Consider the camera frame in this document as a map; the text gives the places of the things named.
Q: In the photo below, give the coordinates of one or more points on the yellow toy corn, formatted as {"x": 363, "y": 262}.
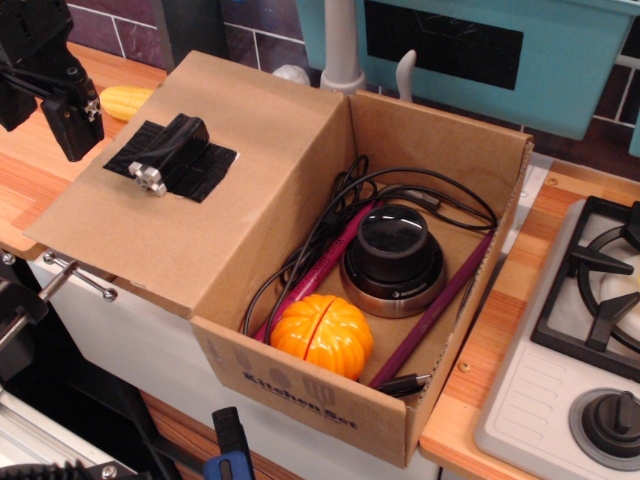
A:
{"x": 123, "y": 102}

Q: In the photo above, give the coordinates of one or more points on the white round object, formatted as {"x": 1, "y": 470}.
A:
{"x": 293, "y": 73}

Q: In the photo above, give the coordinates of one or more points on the black stove knob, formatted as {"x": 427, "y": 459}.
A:
{"x": 605, "y": 425}

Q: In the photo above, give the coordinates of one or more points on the magenta pencil right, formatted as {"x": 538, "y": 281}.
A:
{"x": 433, "y": 313}

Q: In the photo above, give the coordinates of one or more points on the teal plastic bin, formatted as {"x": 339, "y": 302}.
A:
{"x": 541, "y": 64}

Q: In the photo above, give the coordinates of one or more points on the black taped flap handle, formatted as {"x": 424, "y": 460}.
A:
{"x": 178, "y": 158}

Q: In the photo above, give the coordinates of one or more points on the white toy stove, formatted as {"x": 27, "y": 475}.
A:
{"x": 565, "y": 402}

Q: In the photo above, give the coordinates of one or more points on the grey toy faucet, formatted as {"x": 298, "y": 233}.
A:
{"x": 342, "y": 72}

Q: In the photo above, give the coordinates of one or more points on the black silver 3D mouse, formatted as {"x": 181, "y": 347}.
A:
{"x": 394, "y": 267}

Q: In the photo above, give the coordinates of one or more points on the magenta pencil left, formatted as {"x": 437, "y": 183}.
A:
{"x": 311, "y": 280}

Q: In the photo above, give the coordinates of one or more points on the brown cardboard box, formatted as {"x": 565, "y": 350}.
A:
{"x": 205, "y": 260}

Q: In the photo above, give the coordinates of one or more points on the blue black clamp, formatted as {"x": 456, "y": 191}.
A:
{"x": 234, "y": 460}

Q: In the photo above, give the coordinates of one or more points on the orange toy pumpkin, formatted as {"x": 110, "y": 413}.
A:
{"x": 326, "y": 331}

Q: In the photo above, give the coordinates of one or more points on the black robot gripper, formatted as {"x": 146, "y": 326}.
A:
{"x": 36, "y": 63}

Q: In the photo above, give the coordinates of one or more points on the black stove grate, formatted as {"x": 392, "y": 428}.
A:
{"x": 587, "y": 314}

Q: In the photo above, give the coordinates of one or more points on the magenta pencil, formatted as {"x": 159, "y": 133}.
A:
{"x": 311, "y": 280}
{"x": 433, "y": 313}

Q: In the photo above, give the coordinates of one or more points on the metal clamp screw handle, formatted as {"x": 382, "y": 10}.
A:
{"x": 70, "y": 268}

